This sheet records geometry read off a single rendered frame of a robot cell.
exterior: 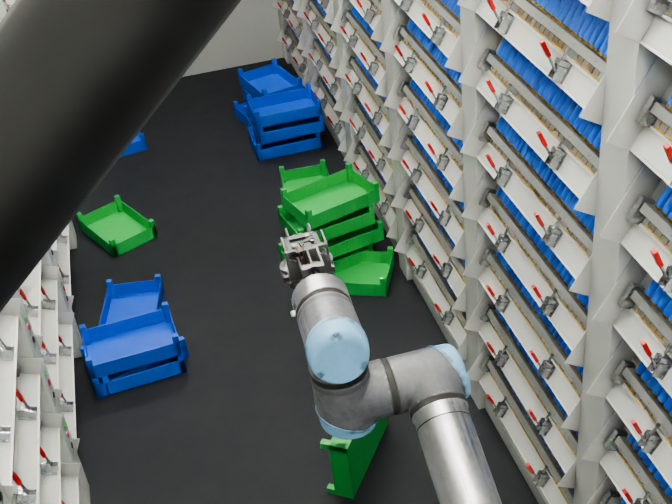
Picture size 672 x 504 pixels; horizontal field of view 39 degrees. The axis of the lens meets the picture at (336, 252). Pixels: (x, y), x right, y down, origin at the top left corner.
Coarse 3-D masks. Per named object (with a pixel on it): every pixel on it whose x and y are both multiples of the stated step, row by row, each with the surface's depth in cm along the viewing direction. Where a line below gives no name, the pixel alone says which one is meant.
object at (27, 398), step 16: (32, 368) 236; (16, 384) 232; (32, 384) 234; (16, 400) 226; (32, 400) 229; (16, 416) 222; (32, 416) 223; (16, 432) 218; (32, 432) 220; (16, 448) 213; (32, 448) 216; (16, 464) 209; (32, 464) 212; (16, 480) 198; (32, 480) 208; (16, 496) 202; (32, 496) 201
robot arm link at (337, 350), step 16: (304, 304) 142; (320, 304) 139; (336, 304) 139; (352, 304) 144; (304, 320) 139; (320, 320) 136; (336, 320) 136; (352, 320) 136; (304, 336) 138; (320, 336) 134; (336, 336) 134; (352, 336) 134; (320, 352) 134; (336, 352) 134; (352, 352) 135; (368, 352) 136; (320, 368) 135; (336, 368) 136; (352, 368) 136; (336, 384) 139
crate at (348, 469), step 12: (384, 420) 281; (372, 432) 271; (324, 444) 253; (336, 444) 253; (348, 444) 252; (360, 444) 261; (372, 444) 272; (336, 456) 254; (348, 456) 253; (360, 456) 263; (372, 456) 274; (336, 468) 257; (348, 468) 255; (360, 468) 264; (336, 480) 260; (348, 480) 258; (360, 480) 266; (336, 492) 263; (348, 492) 261
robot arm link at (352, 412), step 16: (368, 368) 143; (384, 368) 144; (320, 384) 140; (352, 384) 139; (368, 384) 142; (384, 384) 142; (320, 400) 142; (336, 400) 140; (352, 400) 141; (368, 400) 142; (384, 400) 142; (320, 416) 145; (336, 416) 142; (352, 416) 142; (368, 416) 143; (384, 416) 145; (336, 432) 144; (352, 432) 144; (368, 432) 146
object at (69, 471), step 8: (64, 464) 256; (72, 464) 256; (80, 464) 257; (64, 472) 257; (72, 472) 258; (64, 480) 257; (72, 480) 258; (64, 488) 255; (72, 488) 255; (64, 496) 252; (72, 496) 253
